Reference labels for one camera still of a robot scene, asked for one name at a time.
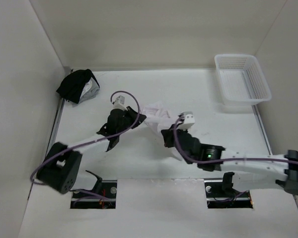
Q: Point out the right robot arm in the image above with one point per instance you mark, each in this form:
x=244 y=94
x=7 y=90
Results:
x=240 y=172

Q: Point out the white plastic basket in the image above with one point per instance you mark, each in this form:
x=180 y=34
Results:
x=241 y=80

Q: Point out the black folded tank top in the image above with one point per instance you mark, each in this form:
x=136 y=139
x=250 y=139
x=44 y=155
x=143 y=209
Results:
x=72 y=85

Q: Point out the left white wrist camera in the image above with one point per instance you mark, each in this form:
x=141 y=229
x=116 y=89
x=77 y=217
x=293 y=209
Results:
x=119 y=103

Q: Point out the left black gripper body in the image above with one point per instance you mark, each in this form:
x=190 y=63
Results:
x=125 y=125

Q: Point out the grey folded tank top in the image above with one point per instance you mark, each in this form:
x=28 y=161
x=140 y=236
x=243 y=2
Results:
x=90 y=94

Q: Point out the white tank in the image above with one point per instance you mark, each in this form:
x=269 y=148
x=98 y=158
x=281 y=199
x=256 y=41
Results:
x=87 y=87
x=158 y=119

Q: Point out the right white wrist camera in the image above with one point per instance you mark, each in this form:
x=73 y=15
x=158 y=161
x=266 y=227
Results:
x=187 y=120

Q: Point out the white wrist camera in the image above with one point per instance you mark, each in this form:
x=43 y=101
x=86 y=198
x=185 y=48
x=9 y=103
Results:
x=187 y=120
x=119 y=103

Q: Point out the white folded tank top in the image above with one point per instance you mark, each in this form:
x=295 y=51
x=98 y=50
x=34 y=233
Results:
x=87 y=87

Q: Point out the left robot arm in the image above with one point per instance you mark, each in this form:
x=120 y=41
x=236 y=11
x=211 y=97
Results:
x=60 y=169

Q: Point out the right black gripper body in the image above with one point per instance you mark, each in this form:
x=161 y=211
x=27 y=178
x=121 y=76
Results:
x=179 y=132

